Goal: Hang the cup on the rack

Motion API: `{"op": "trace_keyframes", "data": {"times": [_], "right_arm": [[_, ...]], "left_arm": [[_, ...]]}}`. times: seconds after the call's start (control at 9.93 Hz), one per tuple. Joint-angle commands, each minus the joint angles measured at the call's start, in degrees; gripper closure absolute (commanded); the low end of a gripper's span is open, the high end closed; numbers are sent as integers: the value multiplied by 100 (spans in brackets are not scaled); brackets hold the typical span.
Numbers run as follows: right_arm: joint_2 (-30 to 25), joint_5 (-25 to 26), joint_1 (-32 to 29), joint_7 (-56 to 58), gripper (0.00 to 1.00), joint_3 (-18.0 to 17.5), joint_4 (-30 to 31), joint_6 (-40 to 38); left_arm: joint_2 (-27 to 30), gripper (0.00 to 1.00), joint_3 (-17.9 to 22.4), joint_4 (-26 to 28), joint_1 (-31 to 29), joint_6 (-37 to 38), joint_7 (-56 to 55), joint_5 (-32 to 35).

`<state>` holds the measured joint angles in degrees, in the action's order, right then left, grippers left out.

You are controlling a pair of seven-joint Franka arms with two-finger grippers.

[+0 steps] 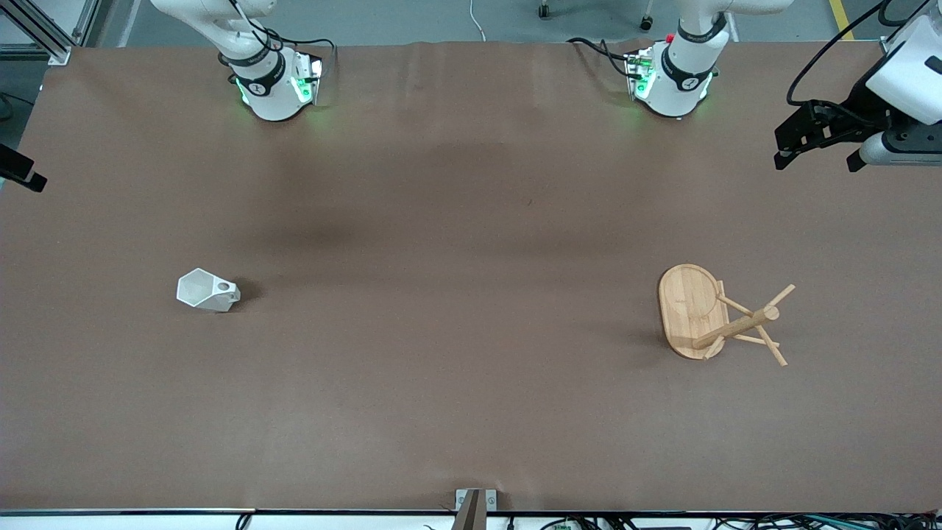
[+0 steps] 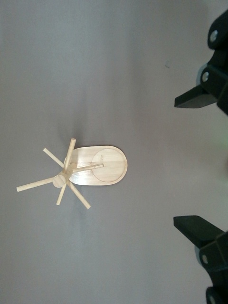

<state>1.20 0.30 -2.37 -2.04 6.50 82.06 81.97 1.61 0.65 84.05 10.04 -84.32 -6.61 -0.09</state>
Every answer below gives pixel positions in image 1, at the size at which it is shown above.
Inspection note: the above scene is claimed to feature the white faceted cup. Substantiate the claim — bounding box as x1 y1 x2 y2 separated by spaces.
177 268 241 314

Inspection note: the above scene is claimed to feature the wooden cup rack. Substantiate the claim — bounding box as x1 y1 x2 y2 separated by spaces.
657 264 797 367

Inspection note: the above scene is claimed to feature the aluminium profile frame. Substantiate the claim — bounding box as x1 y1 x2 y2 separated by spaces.
0 0 100 66

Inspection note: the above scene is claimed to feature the black arm base cable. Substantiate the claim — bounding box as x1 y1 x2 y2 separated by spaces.
221 0 337 74
567 35 641 76

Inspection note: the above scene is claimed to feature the grey metal mounting bracket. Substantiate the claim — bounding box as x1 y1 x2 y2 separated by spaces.
455 489 498 513

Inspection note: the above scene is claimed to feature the brown camera pole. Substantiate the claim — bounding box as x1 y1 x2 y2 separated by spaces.
450 490 486 530

